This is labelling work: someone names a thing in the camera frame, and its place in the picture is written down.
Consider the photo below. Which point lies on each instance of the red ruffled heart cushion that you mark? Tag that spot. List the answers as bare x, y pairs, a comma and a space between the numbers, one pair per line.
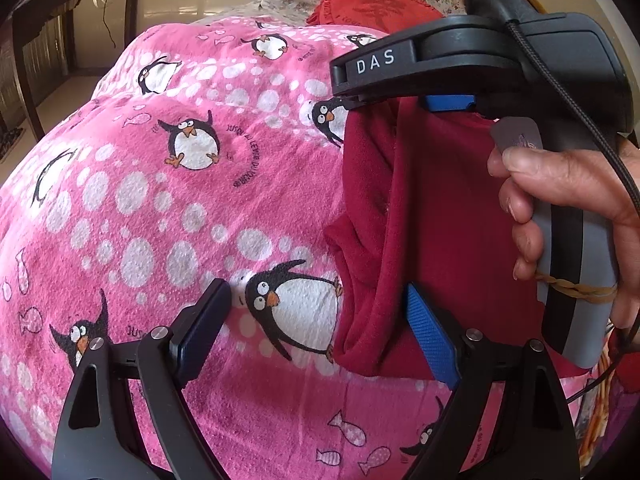
380, 7

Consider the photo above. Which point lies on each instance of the dark wooden table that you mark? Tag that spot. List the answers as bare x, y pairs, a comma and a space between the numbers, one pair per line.
30, 25

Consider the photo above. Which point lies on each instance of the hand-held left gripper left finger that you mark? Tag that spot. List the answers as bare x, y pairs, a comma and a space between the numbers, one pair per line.
200, 330

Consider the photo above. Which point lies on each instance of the dark floor mat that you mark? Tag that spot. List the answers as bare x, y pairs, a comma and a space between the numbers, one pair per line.
10, 142

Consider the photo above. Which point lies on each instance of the person's right hand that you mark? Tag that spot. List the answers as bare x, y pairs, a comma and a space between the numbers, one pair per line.
550, 175

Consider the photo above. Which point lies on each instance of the tan rubber band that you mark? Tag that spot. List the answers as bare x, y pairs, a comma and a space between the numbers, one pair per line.
575, 290

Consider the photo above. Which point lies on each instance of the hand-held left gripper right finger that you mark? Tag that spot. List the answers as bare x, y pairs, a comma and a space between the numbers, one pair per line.
430, 335

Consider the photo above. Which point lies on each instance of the pink penguin print blanket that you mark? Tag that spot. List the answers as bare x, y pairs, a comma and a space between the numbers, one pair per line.
150, 235

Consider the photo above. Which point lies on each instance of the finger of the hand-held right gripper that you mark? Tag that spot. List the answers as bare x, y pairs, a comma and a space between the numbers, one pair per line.
447, 103

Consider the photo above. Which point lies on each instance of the maroon fleece sweater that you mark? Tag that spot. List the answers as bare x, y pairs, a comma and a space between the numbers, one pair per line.
450, 210

